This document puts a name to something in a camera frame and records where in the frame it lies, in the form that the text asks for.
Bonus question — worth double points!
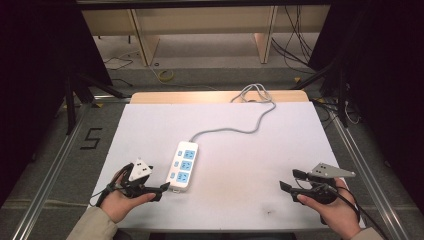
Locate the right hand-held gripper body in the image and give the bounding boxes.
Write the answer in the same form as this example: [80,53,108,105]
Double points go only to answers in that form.
[294,162,357,205]

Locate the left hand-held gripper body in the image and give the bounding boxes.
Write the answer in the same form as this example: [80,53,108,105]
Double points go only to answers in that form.
[117,157,158,199]

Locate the white power strip blue sockets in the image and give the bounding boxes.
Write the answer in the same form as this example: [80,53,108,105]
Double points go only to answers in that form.
[165,140,200,194]

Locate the person's right hand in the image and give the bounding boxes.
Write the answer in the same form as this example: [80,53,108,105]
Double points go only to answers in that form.
[296,177,363,240]

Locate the person's left hand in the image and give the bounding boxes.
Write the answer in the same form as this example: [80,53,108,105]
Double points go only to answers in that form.
[99,169,157,224]

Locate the white board sheet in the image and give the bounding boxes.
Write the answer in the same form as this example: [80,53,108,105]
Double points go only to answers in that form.
[87,101,367,232]

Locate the wooden table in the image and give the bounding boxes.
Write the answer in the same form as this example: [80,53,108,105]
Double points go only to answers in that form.
[129,89,310,105]

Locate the black metal stand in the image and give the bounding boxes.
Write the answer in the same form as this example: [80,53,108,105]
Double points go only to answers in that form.
[292,58,352,129]
[64,69,132,136]

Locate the black curtain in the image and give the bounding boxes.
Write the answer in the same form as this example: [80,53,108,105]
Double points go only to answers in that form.
[307,0,424,214]
[0,0,114,208]

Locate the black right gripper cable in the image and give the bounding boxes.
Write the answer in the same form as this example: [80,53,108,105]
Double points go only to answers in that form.
[328,184,392,240]

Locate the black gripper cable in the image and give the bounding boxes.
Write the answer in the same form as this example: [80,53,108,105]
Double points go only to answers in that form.
[328,184,392,240]
[88,162,134,208]

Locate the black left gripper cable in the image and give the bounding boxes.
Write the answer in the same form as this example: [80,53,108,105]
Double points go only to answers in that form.
[88,162,134,208]

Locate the aluminium floor rail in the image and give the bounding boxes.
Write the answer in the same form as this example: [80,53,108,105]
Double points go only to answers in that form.
[10,102,93,240]
[328,103,412,240]

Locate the grey power strip cable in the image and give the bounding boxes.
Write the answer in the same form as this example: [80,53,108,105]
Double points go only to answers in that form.
[189,82,277,143]

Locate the white cable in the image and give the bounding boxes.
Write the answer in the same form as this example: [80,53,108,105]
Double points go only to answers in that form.
[343,99,362,126]

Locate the yellow coiled cable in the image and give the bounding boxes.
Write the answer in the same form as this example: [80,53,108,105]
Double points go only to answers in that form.
[157,68,175,84]

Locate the thin dark floor cable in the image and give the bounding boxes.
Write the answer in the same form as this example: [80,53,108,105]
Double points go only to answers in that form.
[102,49,140,72]

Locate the bundle of black cables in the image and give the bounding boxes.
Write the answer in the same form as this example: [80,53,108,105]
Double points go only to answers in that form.
[270,4,322,75]

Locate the beige wooden desk frame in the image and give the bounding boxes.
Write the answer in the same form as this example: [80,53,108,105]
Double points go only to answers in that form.
[81,4,332,67]

